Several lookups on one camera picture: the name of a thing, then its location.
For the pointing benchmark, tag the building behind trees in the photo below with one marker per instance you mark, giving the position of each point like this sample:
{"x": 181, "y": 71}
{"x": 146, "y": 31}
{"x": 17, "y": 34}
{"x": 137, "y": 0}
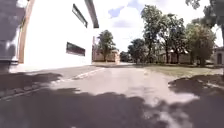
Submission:
{"x": 171, "y": 57}

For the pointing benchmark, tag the single green tree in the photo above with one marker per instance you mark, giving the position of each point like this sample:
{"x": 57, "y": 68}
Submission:
{"x": 105, "y": 41}

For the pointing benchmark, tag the row of trees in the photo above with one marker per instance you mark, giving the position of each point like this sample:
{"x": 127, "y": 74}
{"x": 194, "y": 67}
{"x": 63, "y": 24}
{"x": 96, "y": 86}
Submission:
{"x": 173, "y": 33}

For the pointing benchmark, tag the cobblestone strip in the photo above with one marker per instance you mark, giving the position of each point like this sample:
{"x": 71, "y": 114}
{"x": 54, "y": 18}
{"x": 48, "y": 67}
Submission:
{"x": 81, "y": 75}

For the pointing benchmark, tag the grey asphalt road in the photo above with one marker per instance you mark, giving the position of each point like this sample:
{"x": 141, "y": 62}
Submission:
{"x": 116, "y": 85}

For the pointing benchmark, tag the low brick building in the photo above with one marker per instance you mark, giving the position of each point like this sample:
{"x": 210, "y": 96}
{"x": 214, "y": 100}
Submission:
{"x": 113, "y": 56}

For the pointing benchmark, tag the small building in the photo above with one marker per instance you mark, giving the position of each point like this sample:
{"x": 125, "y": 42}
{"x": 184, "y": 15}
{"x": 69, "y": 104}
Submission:
{"x": 219, "y": 56}

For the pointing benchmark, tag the grey paved side strip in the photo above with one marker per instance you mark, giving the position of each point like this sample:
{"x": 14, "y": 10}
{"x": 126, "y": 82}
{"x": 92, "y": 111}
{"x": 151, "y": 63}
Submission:
{"x": 65, "y": 72}

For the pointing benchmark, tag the grass area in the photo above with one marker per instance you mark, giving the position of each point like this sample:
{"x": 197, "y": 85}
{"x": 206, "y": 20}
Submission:
{"x": 176, "y": 70}

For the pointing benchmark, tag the large white building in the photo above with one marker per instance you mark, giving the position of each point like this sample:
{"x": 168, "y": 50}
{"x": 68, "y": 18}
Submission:
{"x": 53, "y": 30}

